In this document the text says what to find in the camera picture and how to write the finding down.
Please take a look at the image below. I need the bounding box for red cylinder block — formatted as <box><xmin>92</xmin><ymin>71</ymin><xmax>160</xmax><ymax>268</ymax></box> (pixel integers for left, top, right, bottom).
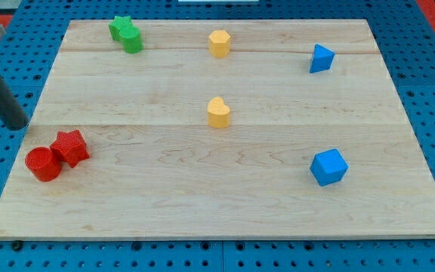
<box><xmin>25</xmin><ymin>147</ymin><xmax>62</xmax><ymax>182</ymax></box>

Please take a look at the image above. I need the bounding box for green cylinder block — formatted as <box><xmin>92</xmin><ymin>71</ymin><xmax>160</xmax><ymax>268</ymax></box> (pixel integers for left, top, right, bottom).
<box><xmin>119</xmin><ymin>25</ymin><xmax>143</xmax><ymax>54</ymax></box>

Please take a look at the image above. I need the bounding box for red star block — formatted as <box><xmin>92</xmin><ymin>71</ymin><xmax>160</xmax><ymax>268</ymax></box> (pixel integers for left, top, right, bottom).
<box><xmin>50</xmin><ymin>130</ymin><xmax>90</xmax><ymax>168</ymax></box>

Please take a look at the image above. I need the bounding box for green star block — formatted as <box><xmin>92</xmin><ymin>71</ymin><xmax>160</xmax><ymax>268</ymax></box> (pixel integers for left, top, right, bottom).
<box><xmin>109</xmin><ymin>16</ymin><xmax>131</xmax><ymax>42</ymax></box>

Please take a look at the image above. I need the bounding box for yellow heart block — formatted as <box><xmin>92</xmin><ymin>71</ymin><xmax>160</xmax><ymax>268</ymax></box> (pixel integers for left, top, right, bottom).
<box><xmin>207</xmin><ymin>97</ymin><xmax>230</xmax><ymax>128</ymax></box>

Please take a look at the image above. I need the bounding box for light wooden board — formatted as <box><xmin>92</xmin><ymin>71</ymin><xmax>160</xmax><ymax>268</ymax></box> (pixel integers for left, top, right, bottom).
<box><xmin>0</xmin><ymin>19</ymin><xmax>435</xmax><ymax>241</ymax></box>

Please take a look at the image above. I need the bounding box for blue cube block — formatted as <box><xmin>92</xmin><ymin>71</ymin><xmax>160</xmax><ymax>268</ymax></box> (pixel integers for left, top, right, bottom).
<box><xmin>310</xmin><ymin>149</ymin><xmax>349</xmax><ymax>187</ymax></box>

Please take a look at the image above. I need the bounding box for blue triangle block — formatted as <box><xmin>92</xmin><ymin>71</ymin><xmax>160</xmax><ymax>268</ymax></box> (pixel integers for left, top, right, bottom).
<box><xmin>309</xmin><ymin>44</ymin><xmax>335</xmax><ymax>73</ymax></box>

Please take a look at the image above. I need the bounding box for yellow hexagon block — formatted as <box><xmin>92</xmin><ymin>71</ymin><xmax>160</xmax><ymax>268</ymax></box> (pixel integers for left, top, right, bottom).
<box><xmin>208</xmin><ymin>29</ymin><xmax>231</xmax><ymax>58</ymax></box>

